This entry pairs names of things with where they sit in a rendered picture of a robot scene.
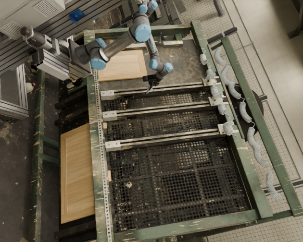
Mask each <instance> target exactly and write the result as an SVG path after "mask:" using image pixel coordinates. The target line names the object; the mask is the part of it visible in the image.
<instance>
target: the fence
mask: <svg viewBox="0 0 303 242"><path fill-rule="evenodd" d="M181 41H182V40H181ZM171 42H172V41H168V42H164V45H159V46H156V48H169V47H182V46H183V41H182V43H178V41H174V42H176V44H172V43H171ZM137 49H147V48H146V45H145V43H141V44H131V45H129V46H128V47H126V48H125V49H123V50H122V51H124V50H137Z"/></svg>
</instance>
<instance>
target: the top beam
mask: <svg viewBox="0 0 303 242"><path fill-rule="evenodd" d="M190 24H191V33H192V36H193V38H194V41H195V44H196V47H197V50H198V53H199V55H201V54H203V53H204V51H205V50H206V51H205V53H204V55H206V59H207V60H208V62H207V63H209V64H206V65H203V67H204V70H205V73H206V71H207V70H208V69H211V70H212V71H213V72H214V73H215V72H216V69H215V65H214V63H213V60H212V57H211V55H210V52H209V49H208V47H207V44H208V42H207V39H206V36H205V34H204V31H203V28H202V25H201V23H200V20H191V22H190ZM210 64H211V68H210ZM206 76H207V74H206ZM215 86H216V87H217V90H218V92H219V93H223V91H224V90H223V87H222V85H215ZM217 108H218V106H217ZM225 108H226V110H227V111H226V114H227V115H226V114H224V115H222V114H220V113H219V114H220V117H221V120H222V123H223V124H224V123H226V122H227V121H228V119H229V117H230V119H229V122H230V121H232V122H233V120H234V117H233V114H232V111H231V109H230V106H229V104H226V105H225ZM228 115H229V116H228ZM232 127H233V130H238V128H237V126H236V125H232ZM232 134H233V135H236V136H237V137H235V136H233V135H230V136H229V135H227V137H228V140H229V143H230V146H231V149H232V152H233V155H234V157H235V160H236V163H237V166H238V169H239V171H240V175H241V178H242V181H243V184H244V186H245V189H246V192H247V195H248V198H249V201H250V203H251V206H252V209H255V210H256V213H257V215H258V218H259V219H258V220H257V221H260V220H265V219H269V218H272V217H273V214H272V211H271V209H270V206H269V203H268V201H267V198H266V195H265V193H264V190H263V188H262V185H261V182H260V180H259V177H258V174H257V172H256V169H255V166H254V164H253V161H252V158H251V155H250V153H249V150H248V148H247V145H246V143H245V140H244V139H242V138H241V135H240V133H232Z"/></svg>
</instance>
